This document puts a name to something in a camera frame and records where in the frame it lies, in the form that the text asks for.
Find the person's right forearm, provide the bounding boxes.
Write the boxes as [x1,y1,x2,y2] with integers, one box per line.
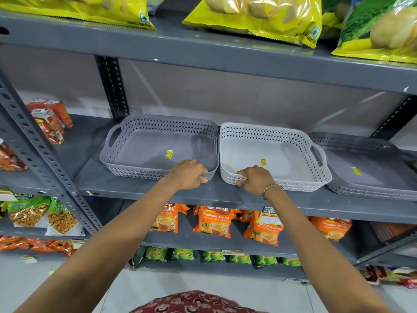
[262,185,395,313]

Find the row of orange sachets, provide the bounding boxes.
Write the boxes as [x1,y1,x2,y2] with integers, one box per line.
[0,235,77,257]

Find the red juice carton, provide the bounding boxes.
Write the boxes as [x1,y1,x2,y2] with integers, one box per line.
[31,108,65,146]
[27,99,73,129]

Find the white shelf price tag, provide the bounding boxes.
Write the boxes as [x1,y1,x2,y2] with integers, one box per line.
[257,206,283,227]
[0,186,19,202]

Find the person's left hand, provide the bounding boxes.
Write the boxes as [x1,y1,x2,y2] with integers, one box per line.
[163,159,209,192]

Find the yellow and green chips bag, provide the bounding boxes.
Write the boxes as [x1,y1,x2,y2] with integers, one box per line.
[331,0,417,64]

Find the brown packets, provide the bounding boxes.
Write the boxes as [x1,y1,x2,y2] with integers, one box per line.
[371,221,417,245]

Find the row of green packets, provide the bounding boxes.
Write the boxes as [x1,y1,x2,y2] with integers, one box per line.
[131,246,302,270]

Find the white perforated plastic basket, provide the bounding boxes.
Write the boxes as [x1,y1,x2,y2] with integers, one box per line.
[220,122,333,193]

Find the person's right hand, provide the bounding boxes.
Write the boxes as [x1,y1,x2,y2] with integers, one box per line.
[236,165,281,197]

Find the grey metal shelf rack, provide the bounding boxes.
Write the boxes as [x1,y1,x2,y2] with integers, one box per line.
[0,10,417,281]

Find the grey slotted-angle shelf rack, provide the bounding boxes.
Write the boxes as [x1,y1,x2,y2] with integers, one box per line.
[0,68,102,255]

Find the green and white snack packet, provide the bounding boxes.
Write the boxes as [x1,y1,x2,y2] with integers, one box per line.
[45,198,86,237]
[7,195,52,229]

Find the gold chain bracelet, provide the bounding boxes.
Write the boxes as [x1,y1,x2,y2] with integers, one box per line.
[261,184,283,200]

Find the orange tea packet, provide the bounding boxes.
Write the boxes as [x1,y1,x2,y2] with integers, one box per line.
[235,209,254,223]
[150,203,190,234]
[243,210,285,247]
[192,205,241,239]
[309,216,353,242]

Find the pile of mixed colourful packets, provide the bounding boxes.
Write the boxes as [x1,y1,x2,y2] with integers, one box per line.
[359,265,417,289]

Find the red patterned garment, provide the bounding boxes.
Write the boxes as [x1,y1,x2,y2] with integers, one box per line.
[129,290,269,313]

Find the grey perforated plastic basket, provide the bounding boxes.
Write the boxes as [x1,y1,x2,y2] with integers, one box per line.
[309,132,417,202]
[100,114,220,181]

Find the person's left forearm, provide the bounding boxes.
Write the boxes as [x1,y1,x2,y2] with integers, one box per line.
[15,175,183,313]

